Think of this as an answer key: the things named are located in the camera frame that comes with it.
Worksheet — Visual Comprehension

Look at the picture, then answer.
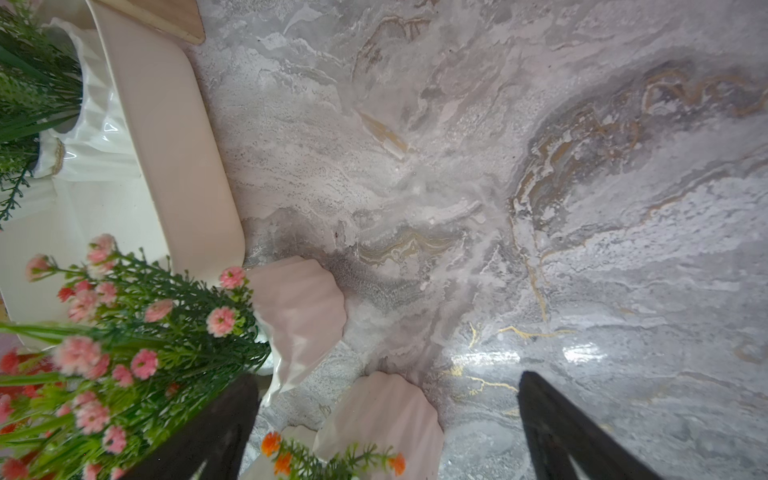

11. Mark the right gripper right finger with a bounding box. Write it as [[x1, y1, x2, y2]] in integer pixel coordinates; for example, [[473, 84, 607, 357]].
[[518, 371, 661, 480]]

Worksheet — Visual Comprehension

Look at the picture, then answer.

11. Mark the orange flower pot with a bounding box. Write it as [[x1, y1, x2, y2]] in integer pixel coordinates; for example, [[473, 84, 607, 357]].
[[281, 372, 444, 480]]

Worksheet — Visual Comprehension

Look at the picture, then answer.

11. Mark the white plastic storage box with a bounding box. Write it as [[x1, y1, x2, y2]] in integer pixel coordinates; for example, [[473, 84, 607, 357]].
[[1, 1, 245, 324]]

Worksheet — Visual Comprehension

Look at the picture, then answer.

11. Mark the pink flower pot centre right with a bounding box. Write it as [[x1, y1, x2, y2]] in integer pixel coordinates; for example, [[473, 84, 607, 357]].
[[1, 234, 347, 479]]

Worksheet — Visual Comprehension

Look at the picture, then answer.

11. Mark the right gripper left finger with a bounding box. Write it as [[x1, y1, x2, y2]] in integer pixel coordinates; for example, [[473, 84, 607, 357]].
[[123, 373, 261, 479]]

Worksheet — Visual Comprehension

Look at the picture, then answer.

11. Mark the potted plant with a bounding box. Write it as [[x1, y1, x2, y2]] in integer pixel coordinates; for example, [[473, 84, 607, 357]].
[[1, 1, 141, 223]]

